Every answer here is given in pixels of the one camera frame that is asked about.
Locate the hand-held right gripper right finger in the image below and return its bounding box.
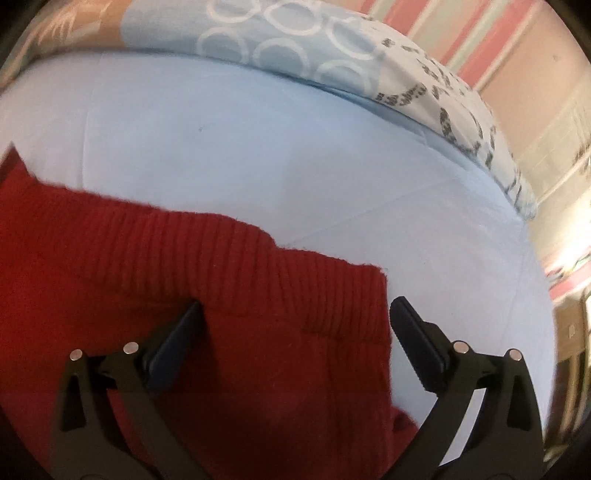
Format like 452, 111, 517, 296
383, 296, 546, 480

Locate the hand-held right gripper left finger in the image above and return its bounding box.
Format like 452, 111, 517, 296
48, 300, 205, 480

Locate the red knit sweater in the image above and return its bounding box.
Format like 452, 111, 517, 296
0, 143, 419, 480

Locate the wooden dresser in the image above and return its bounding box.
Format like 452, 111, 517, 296
554, 291, 591, 363

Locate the white wardrobe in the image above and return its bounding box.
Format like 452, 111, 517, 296
480, 60, 591, 278

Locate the folded ring-printed quilt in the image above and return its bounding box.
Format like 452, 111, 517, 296
0, 0, 539, 217

